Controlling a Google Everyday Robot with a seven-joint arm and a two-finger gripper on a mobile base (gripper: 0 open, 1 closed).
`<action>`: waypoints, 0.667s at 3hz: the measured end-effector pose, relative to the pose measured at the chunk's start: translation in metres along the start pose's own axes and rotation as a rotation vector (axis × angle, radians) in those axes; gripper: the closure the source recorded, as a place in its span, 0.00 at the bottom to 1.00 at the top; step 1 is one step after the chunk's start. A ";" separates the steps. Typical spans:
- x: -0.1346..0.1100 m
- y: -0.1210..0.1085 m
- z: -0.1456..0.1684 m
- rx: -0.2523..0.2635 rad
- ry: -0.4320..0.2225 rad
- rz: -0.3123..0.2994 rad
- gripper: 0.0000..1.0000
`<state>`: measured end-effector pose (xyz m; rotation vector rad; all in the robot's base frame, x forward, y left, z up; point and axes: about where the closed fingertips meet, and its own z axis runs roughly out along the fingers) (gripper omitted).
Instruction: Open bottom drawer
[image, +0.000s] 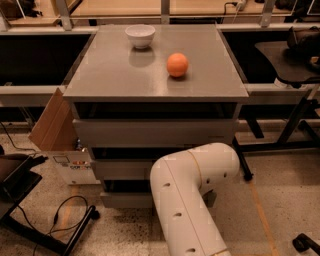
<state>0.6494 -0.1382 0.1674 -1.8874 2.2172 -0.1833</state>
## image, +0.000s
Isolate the grey bottom drawer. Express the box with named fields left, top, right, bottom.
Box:
left=100, top=190, right=217, bottom=208

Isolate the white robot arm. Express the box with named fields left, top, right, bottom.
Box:
left=150, top=143, right=240, bottom=256

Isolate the grey drawer cabinet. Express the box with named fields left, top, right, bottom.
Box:
left=64, top=25, right=248, bottom=193

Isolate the grey top drawer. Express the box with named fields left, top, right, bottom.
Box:
left=73, top=119, right=238, bottom=147

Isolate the orange ball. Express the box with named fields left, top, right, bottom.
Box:
left=167, top=53, right=189, bottom=78

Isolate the white ceramic bowl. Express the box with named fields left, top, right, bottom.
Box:
left=125, top=24, right=156, bottom=49

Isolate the brown cardboard box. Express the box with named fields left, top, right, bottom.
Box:
left=28, top=87, right=101, bottom=186

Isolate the black table leg stand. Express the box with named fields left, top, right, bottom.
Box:
left=231, top=96, right=320, bottom=182

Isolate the black office chair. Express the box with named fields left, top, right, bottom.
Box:
left=255, top=26, right=320, bottom=88

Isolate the black caster wheel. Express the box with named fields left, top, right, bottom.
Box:
left=292, top=233, right=320, bottom=256

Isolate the black floor cable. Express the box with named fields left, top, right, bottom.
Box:
left=16, top=195, right=90, bottom=256

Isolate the black cart frame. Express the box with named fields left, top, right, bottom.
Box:
left=0, top=154, right=100, bottom=256

